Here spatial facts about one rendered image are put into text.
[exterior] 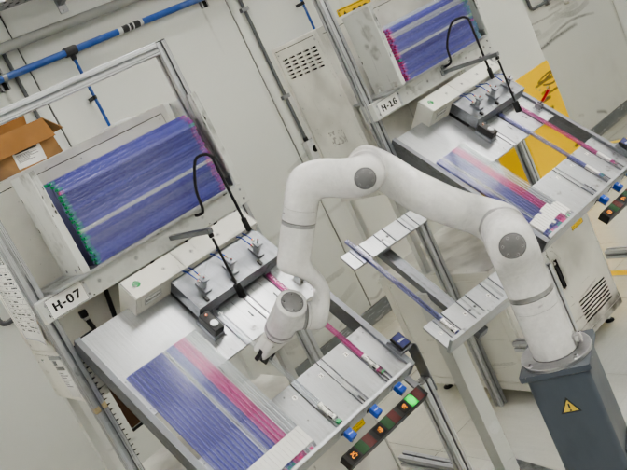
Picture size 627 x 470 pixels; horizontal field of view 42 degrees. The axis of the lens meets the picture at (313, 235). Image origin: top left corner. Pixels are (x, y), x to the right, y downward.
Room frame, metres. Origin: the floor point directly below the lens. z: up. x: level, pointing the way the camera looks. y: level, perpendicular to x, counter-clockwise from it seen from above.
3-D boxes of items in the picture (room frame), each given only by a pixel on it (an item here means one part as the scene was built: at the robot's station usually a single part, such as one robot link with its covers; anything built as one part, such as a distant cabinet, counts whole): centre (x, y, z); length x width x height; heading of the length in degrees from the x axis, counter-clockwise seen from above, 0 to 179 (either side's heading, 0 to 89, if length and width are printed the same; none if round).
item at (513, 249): (1.93, -0.43, 1.00); 0.19 x 0.12 x 0.24; 169
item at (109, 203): (2.52, 0.43, 1.52); 0.51 x 0.13 x 0.27; 125
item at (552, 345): (1.96, -0.44, 0.79); 0.19 x 0.19 x 0.18
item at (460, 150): (3.27, -0.76, 0.65); 1.01 x 0.73 x 1.29; 35
